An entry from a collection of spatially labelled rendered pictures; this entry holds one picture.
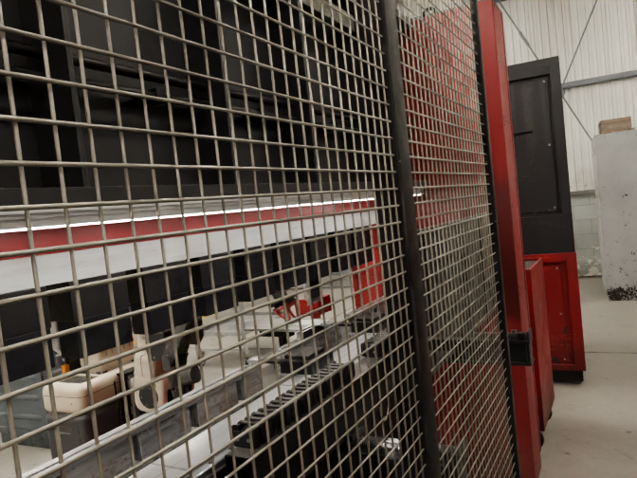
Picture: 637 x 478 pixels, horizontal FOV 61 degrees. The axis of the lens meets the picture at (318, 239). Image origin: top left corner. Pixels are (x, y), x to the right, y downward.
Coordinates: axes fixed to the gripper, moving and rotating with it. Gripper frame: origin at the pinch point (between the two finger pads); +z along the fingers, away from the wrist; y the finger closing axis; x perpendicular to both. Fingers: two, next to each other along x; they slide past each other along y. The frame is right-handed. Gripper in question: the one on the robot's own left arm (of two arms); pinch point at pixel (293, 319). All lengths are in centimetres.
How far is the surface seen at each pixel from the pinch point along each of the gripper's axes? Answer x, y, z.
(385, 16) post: -111, -100, -20
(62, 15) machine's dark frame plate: -67, -113, -56
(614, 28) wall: -215, 718, -170
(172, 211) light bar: -53, -95, -23
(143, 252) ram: -31, -85, -25
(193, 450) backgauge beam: -35, -101, 21
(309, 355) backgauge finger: -35, -51, 16
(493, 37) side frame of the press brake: -112, 85, -67
